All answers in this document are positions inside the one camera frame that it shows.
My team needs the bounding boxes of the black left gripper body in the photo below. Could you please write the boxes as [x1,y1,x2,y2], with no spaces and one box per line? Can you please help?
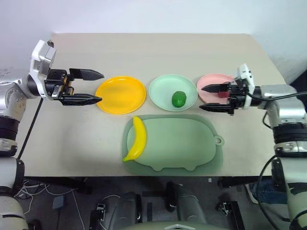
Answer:
[44,69,74,102]

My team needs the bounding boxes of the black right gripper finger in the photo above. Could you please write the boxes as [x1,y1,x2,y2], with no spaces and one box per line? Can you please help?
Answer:
[199,102,234,115]
[201,83,231,93]

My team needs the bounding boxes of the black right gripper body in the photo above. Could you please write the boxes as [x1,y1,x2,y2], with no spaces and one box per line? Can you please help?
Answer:
[227,80,247,116]

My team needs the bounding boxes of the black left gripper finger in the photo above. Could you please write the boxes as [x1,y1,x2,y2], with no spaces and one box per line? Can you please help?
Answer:
[69,68,105,81]
[58,93,104,107]

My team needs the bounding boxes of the pink plate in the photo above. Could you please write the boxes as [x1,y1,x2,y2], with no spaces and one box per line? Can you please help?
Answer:
[196,73,238,106]

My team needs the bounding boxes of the yellow plate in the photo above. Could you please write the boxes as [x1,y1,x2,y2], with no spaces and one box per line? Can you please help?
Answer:
[95,76,147,115]

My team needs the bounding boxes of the light green plate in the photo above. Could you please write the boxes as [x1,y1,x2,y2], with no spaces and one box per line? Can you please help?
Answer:
[148,74,199,112]

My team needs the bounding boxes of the green round fruit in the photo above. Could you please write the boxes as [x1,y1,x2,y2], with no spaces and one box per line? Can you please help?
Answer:
[171,91,187,108]

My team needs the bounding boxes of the green pig-shaped silicone mat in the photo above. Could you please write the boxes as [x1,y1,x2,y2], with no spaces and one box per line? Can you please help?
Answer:
[121,114,225,174]

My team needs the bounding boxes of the yellow toy banana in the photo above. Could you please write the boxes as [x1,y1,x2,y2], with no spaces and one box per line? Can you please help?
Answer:
[122,115,147,162]

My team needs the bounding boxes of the person's blue jeans leg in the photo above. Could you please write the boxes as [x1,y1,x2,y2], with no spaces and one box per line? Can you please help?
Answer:
[244,177,288,205]

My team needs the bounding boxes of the dark grey rounded shape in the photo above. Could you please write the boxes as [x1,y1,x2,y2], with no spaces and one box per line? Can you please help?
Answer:
[102,191,142,230]
[166,181,207,226]

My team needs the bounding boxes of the small grey floor box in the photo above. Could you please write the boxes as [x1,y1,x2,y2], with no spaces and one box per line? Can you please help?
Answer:
[52,195,66,211]

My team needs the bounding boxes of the black stand foot with caster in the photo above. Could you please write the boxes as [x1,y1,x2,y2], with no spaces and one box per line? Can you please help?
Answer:
[215,200,246,230]
[89,203,106,230]

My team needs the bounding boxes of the light grey robot body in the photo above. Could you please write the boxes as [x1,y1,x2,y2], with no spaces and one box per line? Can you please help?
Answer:
[121,220,232,230]

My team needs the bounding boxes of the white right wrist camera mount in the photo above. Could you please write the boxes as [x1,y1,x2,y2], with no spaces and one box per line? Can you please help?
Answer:
[236,63,255,108]

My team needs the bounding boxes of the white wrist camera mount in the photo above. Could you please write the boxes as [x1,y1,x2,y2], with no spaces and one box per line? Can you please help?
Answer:
[236,63,255,108]
[28,39,58,100]

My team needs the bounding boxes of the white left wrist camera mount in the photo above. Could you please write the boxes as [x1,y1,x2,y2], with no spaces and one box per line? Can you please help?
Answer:
[28,39,58,100]

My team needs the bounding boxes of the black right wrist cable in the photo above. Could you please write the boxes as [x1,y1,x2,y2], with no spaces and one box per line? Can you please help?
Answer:
[247,90,307,99]

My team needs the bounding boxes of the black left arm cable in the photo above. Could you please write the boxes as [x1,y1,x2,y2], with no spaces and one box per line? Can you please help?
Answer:
[16,97,44,160]

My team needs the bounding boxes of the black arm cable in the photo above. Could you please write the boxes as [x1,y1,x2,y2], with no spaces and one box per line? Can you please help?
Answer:
[16,97,44,160]
[257,155,291,226]

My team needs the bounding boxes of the black table frame bar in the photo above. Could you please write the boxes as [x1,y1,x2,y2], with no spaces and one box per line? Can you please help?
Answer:
[217,176,262,190]

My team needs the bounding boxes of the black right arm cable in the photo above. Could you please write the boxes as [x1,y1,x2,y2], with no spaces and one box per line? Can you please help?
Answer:
[257,155,291,226]

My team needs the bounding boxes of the white floor cables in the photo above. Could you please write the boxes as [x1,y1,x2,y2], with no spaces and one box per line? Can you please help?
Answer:
[14,179,86,230]

